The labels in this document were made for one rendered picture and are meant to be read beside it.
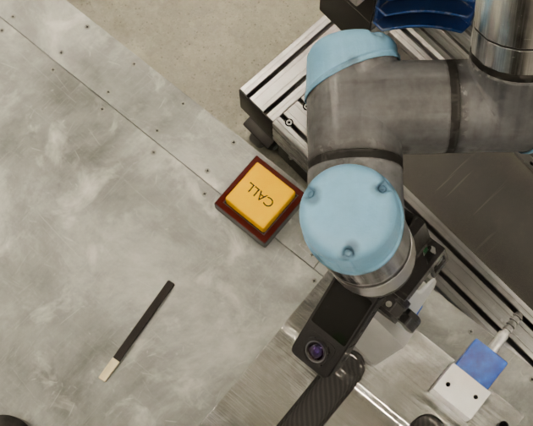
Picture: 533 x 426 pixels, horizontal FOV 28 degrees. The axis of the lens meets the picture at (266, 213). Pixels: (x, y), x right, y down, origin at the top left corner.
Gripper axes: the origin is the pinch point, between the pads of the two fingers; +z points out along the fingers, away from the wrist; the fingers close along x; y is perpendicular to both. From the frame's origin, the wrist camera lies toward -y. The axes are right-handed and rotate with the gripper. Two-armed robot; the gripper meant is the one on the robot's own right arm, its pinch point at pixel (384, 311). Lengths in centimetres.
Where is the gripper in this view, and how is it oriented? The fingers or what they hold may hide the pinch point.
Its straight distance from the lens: 111.8
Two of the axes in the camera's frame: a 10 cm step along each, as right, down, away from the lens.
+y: 6.2, -7.8, 0.6
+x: -7.5, -5.7, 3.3
